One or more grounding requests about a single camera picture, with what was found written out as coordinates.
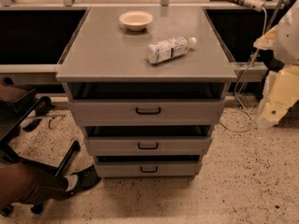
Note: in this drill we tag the black shoe in background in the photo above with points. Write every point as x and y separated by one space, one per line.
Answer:
34 118

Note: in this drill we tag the grey middle drawer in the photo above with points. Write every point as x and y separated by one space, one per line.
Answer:
147 146

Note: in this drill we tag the white plastic bottle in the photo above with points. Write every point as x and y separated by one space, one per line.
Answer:
169 49

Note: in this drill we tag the grey drawer cabinet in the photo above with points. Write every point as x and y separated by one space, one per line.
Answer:
106 61

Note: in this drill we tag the person's leg in brown trousers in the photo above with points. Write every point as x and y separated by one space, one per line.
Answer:
24 183

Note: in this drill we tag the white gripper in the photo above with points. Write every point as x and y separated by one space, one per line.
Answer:
288 38

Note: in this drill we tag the white ceramic bowl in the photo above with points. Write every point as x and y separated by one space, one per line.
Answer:
136 20

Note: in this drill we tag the grey drawer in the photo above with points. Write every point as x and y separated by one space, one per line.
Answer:
146 112
147 146
148 170

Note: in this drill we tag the grey bottom drawer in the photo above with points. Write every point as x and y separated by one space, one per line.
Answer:
148 170

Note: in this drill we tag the grey top drawer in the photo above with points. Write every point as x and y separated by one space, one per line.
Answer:
146 112

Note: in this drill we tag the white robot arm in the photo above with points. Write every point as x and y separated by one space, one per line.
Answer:
287 37

